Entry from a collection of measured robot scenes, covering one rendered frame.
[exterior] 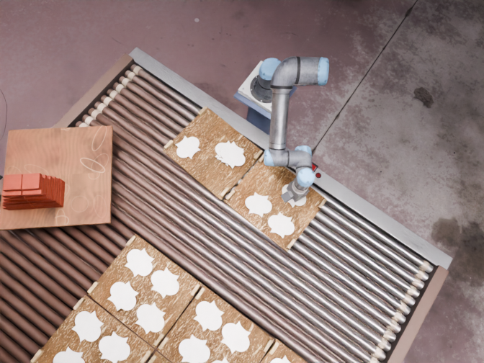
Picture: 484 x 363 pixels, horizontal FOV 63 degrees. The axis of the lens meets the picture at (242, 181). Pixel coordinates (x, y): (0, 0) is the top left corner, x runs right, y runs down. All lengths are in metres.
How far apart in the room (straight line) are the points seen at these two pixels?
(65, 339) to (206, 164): 1.05
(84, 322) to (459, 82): 3.42
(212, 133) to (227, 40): 1.61
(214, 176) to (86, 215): 0.65
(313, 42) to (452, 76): 1.24
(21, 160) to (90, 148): 0.33
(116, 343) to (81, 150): 0.92
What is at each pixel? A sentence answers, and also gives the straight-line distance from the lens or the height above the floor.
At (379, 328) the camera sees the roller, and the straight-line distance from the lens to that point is 2.13.
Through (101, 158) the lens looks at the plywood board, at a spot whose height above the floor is 1.04.
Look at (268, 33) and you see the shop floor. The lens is 3.72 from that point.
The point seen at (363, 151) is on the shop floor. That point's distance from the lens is 3.34.
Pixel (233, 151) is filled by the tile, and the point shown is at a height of 0.97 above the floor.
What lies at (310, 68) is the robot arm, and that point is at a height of 1.48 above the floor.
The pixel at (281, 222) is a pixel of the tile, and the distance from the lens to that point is 2.02.
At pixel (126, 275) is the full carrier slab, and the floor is 0.94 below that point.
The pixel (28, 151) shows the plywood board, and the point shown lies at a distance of 2.21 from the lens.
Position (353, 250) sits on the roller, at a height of 0.92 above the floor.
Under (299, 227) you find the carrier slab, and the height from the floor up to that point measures 0.94.
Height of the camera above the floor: 2.90
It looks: 72 degrees down
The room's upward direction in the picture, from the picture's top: 11 degrees clockwise
